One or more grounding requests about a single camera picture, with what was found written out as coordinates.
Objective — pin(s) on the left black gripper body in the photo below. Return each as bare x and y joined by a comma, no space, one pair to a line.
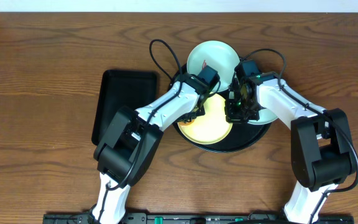
192,115

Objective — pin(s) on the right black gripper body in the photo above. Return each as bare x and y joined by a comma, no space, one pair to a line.
240,111

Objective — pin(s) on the light blue plate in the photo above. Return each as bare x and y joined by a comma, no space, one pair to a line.
266,115
217,55

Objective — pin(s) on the yellow plate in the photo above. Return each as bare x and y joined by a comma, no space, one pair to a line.
211,127

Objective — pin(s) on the green and orange sponge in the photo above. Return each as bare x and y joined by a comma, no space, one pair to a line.
185,123

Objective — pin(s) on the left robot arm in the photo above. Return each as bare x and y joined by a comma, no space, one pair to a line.
128,146

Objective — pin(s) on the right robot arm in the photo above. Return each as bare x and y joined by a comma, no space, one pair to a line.
322,153

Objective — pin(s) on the round black tray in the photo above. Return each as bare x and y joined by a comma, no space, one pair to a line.
239,137

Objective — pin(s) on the rectangular black tray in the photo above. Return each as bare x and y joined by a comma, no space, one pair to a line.
131,88

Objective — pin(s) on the light blue plate top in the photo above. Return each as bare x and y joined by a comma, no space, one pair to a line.
217,55

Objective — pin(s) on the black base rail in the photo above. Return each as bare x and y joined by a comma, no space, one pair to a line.
143,218

